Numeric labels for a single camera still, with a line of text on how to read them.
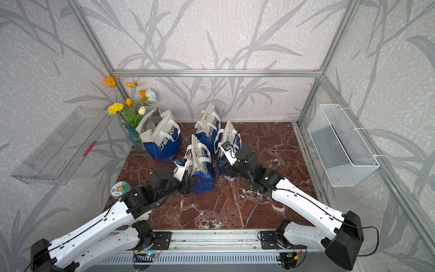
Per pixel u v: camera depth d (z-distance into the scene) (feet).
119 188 2.66
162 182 1.78
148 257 2.35
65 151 2.31
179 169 2.11
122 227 1.67
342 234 1.26
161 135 2.83
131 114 3.07
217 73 3.13
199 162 2.46
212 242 2.47
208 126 2.98
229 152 1.97
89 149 2.22
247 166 1.74
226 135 2.65
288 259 2.53
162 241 2.40
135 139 3.24
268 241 2.39
